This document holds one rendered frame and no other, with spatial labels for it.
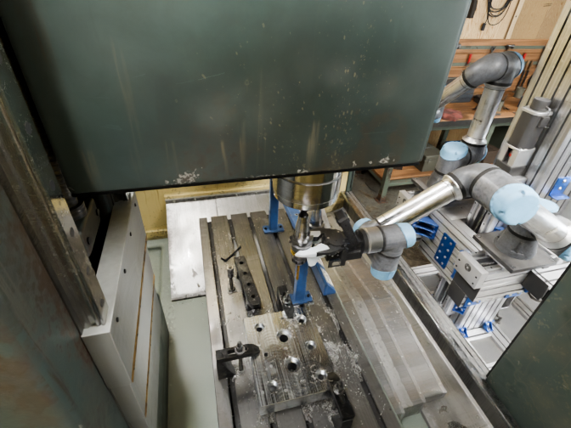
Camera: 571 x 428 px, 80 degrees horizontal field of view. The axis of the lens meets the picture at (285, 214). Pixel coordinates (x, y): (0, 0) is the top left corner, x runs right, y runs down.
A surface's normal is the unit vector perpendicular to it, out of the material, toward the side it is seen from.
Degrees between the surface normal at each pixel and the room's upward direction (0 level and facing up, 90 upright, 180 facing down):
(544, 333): 90
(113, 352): 90
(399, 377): 8
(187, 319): 0
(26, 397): 90
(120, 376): 90
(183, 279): 24
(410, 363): 8
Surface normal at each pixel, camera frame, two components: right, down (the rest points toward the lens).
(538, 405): -0.97, 0.11
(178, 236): 0.15, -0.49
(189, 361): 0.04, -0.80
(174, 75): 0.26, 0.58
